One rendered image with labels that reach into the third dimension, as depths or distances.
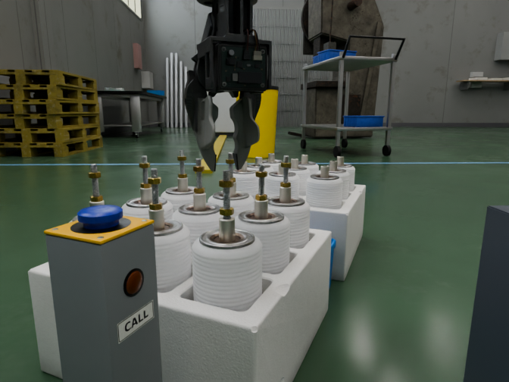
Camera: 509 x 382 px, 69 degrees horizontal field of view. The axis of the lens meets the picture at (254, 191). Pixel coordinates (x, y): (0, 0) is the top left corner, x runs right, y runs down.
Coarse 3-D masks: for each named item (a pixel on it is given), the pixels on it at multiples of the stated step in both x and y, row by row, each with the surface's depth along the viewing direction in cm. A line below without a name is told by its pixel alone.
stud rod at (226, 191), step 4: (224, 172) 48; (228, 172) 48; (224, 176) 48; (228, 176) 48; (224, 180) 48; (228, 180) 48; (224, 188) 49; (228, 188) 49; (224, 192) 49; (228, 192) 49; (224, 196) 49; (228, 196) 49; (224, 200) 49; (228, 200) 49; (224, 204) 49; (228, 204) 49; (224, 208) 49; (228, 208) 49; (224, 216) 49; (228, 216) 49
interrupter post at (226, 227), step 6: (222, 222) 49; (228, 222) 49; (234, 222) 50; (222, 228) 49; (228, 228) 49; (234, 228) 50; (222, 234) 49; (228, 234) 49; (234, 234) 50; (222, 240) 50; (228, 240) 49
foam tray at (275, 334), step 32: (320, 256) 69; (32, 288) 58; (192, 288) 53; (288, 288) 53; (320, 288) 72; (160, 320) 48; (192, 320) 46; (224, 320) 44; (256, 320) 44; (288, 320) 53; (320, 320) 74; (192, 352) 47; (224, 352) 45; (256, 352) 43; (288, 352) 55
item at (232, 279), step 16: (256, 240) 50; (192, 256) 50; (208, 256) 46; (224, 256) 46; (240, 256) 46; (256, 256) 48; (192, 272) 50; (208, 272) 47; (224, 272) 46; (240, 272) 47; (256, 272) 49; (208, 288) 47; (224, 288) 47; (240, 288) 47; (256, 288) 49; (208, 304) 48; (224, 304) 47; (240, 304) 48
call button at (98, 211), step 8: (88, 208) 35; (96, 208) 35; (104, 208) 35; (112, 208) 35; (120, 208) 36; (80, 216) 34; (88, 216) 33; (96, 216) 33; (104, 216) 34; (112, 216) 34; (120, 216) 35; (88, 224) 34; (96, 224) 34; (104, 224) 34; (112, 224) 35
